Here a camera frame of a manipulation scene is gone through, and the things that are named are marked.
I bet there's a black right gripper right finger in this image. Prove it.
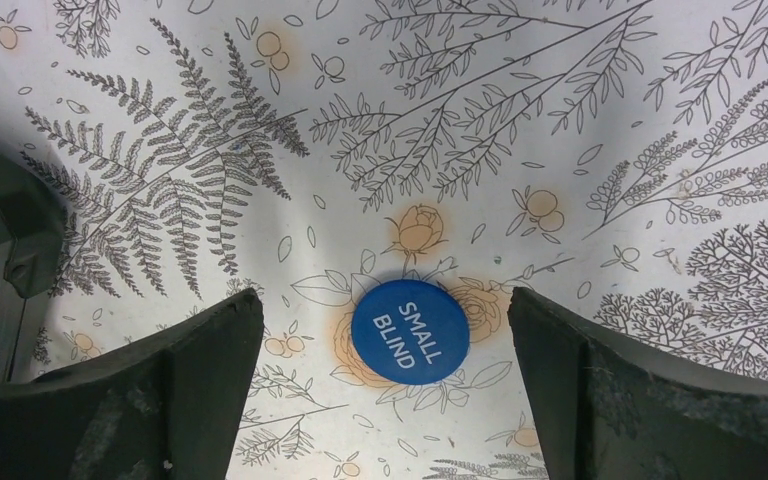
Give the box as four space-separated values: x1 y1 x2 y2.
508 287 768 479

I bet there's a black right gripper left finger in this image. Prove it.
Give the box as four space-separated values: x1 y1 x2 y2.
0 289 264 479

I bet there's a blue small blind button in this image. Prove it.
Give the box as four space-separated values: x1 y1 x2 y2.
350 279 470 386

